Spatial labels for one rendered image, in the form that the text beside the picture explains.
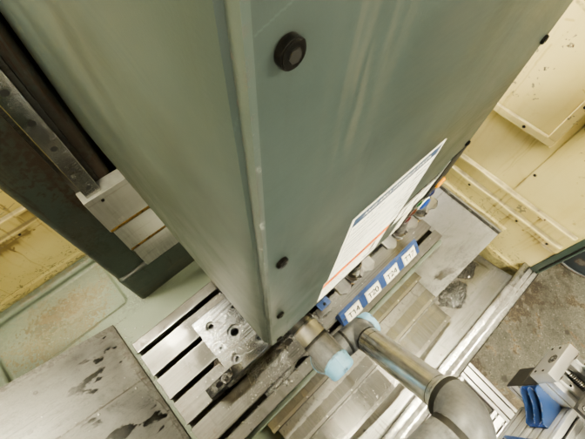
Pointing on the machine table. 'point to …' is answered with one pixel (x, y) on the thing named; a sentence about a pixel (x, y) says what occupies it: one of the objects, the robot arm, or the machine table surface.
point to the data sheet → (381, 212)
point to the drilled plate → (229, 335)
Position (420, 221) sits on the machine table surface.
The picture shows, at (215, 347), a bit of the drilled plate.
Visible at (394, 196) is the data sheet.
